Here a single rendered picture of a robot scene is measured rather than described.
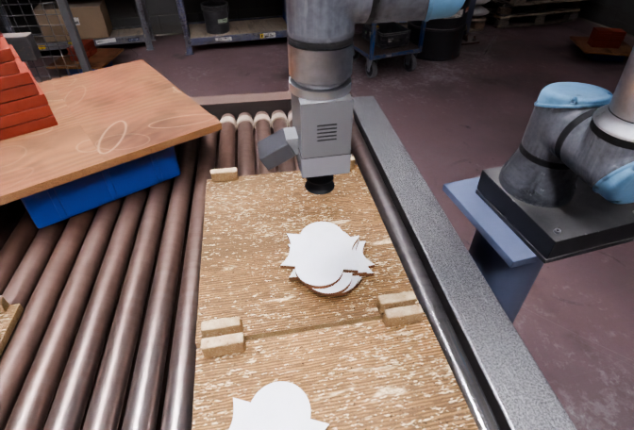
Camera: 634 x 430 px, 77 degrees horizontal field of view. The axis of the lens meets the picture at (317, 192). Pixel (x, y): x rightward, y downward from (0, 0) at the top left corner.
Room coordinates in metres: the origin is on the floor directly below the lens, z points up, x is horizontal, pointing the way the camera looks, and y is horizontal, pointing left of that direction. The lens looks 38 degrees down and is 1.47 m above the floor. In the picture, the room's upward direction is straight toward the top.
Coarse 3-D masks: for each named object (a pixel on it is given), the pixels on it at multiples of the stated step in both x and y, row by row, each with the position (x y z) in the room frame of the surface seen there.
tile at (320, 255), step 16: (320, 224) 0.54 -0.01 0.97; (304, 240) 0.50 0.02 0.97; (320, 240) 0.50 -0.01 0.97; (336, 240) 0.50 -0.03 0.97; (352, 240) 0.50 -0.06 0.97; (288, 256) 0.46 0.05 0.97; (304, 256) 0.46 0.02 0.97; (320, 256) 0.46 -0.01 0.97; (336, 256) 0.46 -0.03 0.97; (304, 272) 0.43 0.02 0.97; (320, 272) 0.43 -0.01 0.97; (336, 272) 0.43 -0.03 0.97; (352, 272) 0.43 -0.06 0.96; (320, 288) 0.40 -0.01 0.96
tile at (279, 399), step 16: (272, 384) 0.26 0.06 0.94; (288, 384) 0.26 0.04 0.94; (240, 400) 0.24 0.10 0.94; (256, 400) 0.24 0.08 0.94; (272, 400) 0.24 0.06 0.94; (288, 400) 0.24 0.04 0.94; (304, 400) 0.24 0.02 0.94; (240, 416) 0.22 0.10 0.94; (256, 416) 0.22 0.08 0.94; (272, 416) 0.22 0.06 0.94; (288, 416) 0.22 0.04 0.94; (304, 416) 0.22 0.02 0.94
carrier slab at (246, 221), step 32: (224, 192) 0.68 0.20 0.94; (256, 192) 0.68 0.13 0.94; (288, 192) 0.68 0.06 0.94; (352, 192) 0.68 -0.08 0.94; (224, 224) 0.58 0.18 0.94; (256, 224) 0.58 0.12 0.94; (288, 224) 0.58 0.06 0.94; (352, 224) 0.58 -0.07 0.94; (224, 256) 0.49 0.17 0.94; (256, 256) 0.49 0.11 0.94; (384, 256) 0.49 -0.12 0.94; (224, 288) 0.42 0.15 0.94; (256, 288) 0.42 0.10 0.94; (288, 288) 0.42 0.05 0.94; (384, 288) 0.42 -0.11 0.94; (256, 320) 0.36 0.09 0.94; (288, 320) 0.36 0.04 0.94; (320, 320) 0.36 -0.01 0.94; (352, 320) 0.36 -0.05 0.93
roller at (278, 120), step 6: (276, 114) 1.06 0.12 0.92; (282, 114) 1.07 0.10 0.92; (276, 120) 1.04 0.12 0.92; (282, 120) 1.04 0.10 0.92; (276, 126) 1.00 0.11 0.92; (282, 126) 1.00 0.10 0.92; (288, 162) 0.82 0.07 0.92; (282, 168) 0.80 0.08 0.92; (288, 168) 0.79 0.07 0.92; (294, 168) 0.81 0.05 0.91
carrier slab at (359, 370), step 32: (256, 352) 0.31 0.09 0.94; (288, 352) 0.31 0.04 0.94; (320, 352) 0.31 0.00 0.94; (352, 352) 0.31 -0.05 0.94; (384, 352) 0.31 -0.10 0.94; (416, 352) 0.31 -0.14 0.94; (224, 384) 0.26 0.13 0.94; (256, 384) 0.26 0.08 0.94; (320, 384) 0.26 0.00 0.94; (352, 384) 0.26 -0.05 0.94; (384, 384) 0.26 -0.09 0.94; (416, 384) 0.26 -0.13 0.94; (448, 384) 0.26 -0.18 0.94; (192, 416) 0.22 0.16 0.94; (224, 416) 0.22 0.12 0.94; (320, 416) 0.22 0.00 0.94; (352, 416) 0.22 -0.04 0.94; (384, 416) 0.22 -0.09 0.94; (416, 416) 0.22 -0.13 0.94; (448, 416) 0.22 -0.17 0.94
